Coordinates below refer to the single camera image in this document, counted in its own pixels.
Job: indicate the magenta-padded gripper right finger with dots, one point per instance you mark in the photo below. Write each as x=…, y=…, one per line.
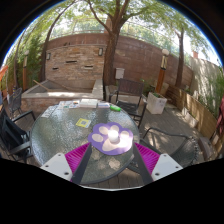
x=148, y=156

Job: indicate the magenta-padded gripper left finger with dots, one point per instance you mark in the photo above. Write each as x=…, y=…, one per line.
x=77, y=156

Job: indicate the white computer mouse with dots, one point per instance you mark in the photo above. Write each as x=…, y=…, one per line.
x=113, y=136

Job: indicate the yellow square card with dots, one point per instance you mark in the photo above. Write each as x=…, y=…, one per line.
x=83, y=122

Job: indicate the black mesh round-back armchair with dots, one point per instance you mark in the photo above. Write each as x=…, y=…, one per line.
x=183, y=150

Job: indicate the colourful printed magazine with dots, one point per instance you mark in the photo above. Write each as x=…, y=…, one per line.
x=69, y=104

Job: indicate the pale printed leaflet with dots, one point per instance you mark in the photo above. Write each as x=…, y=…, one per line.
x=48, y=112

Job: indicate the white square planter box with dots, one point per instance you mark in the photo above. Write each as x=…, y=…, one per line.
x=156, y=103

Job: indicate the white closed book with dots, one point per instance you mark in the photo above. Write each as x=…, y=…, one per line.
x=88, y=103

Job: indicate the thin white-blue book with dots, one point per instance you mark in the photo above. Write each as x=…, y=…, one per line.
x=103, y=104

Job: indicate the stone raised planter bed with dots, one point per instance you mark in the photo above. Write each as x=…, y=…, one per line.
x=60, y=95

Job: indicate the dark metal chair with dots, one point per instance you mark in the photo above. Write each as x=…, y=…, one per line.
x=211, y=146

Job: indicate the black metal armchair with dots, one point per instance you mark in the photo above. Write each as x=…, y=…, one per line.
x=13, y=136

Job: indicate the dark slatted armchair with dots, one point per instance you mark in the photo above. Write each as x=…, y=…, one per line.
x=130, y=87

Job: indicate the slim straight tree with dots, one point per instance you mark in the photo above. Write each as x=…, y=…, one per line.
x=180, y=63

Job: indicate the thin leaning tree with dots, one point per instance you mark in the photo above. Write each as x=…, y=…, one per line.
x=43, y=60

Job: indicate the thick forked tree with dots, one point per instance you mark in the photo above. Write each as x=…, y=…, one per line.
x=110, y=56

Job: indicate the wooden garden lamp post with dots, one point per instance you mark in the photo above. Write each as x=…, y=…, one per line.
x=161, y=75

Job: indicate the white wall box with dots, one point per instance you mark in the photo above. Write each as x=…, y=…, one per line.
x=119, y=73

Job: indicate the slim wooden lamp post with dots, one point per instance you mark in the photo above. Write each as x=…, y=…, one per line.
x=25, y=73

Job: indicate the wall lamp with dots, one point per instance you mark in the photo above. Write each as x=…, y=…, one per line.
x=100, y=51
x=48, y=56

